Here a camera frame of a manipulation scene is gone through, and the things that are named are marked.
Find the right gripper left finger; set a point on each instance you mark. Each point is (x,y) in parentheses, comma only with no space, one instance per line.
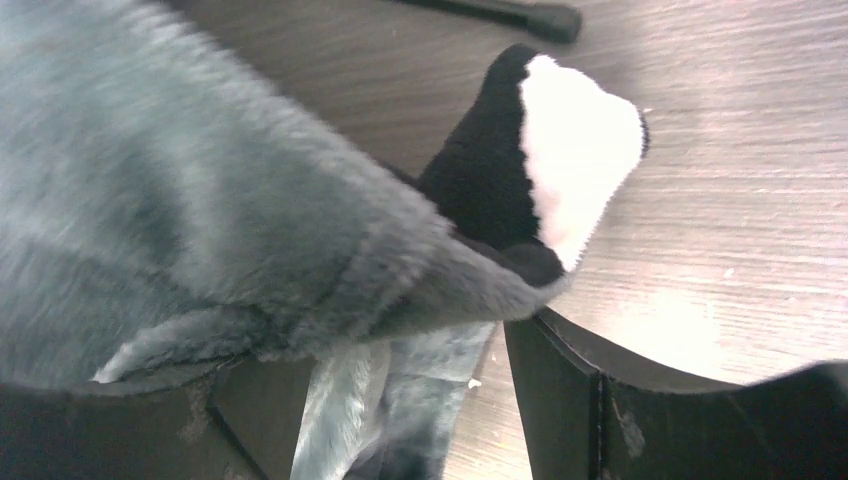
(234,419)

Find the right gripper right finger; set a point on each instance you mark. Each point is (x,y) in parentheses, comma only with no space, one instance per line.
(591,409)

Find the grey fluffy pillowcase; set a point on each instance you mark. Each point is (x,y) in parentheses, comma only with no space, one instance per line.
(162,205)

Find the white yellow black pillow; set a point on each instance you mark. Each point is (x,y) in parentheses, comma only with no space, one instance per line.
(537,157)

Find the black folding tripod stand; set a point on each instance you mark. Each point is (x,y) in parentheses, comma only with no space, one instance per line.
(553,22)

